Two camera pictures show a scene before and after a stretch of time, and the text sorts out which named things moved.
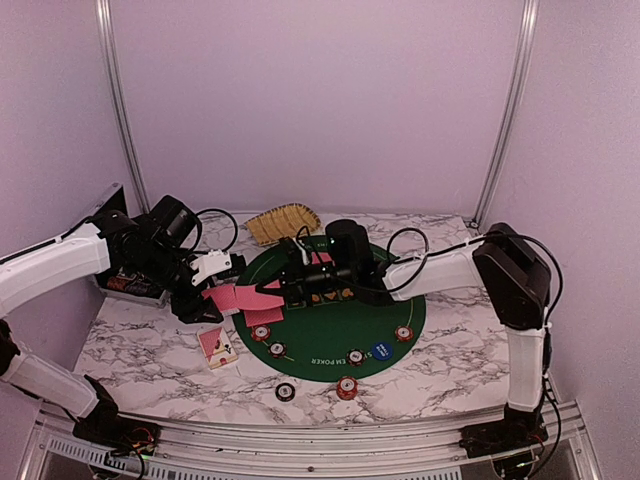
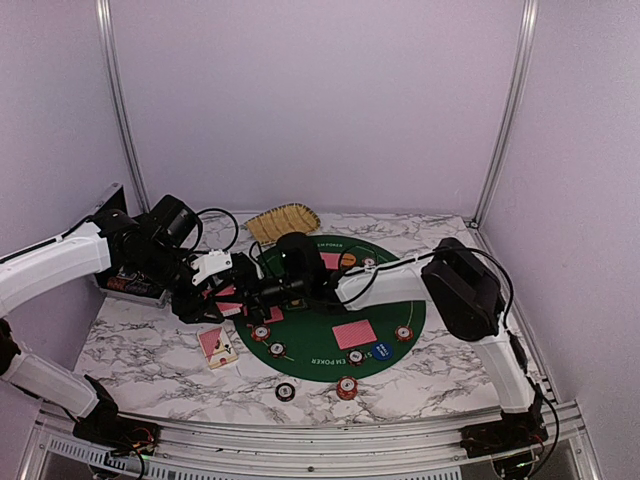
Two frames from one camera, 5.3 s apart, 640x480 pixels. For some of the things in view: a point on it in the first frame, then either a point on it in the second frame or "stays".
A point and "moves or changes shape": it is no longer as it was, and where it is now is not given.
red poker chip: [404, 333] stays
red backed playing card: [248, 299] moves or changes shape
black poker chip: [355, 357] stays
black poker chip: [277, 349] stays
